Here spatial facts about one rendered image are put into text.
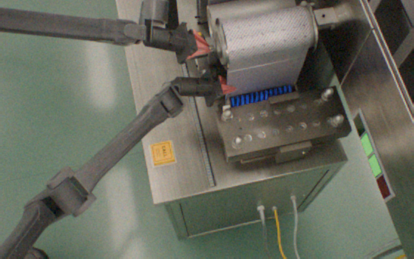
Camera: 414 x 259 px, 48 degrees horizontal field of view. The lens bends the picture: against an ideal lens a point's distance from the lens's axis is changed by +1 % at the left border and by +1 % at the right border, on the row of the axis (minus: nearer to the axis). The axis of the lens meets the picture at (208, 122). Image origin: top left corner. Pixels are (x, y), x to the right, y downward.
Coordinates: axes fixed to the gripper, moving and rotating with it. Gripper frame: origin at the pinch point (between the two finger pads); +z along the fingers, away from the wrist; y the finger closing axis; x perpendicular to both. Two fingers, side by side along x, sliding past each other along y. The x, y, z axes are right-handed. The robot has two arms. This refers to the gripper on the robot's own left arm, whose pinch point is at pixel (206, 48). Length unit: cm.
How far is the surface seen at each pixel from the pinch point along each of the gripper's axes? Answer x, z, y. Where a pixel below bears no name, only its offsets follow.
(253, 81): -2.5, 17.9, 7.2
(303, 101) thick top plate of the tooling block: 0.6, 34.7, 14.1
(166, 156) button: -35.7, 3.9, 18.1
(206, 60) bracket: -7.4, 5.8, -1.7
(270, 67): 5.9, 17.3, 7.5
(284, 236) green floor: -82, 98, 39
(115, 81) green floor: -121, 41, -67
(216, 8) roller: 3.9, 4.4, -12.5
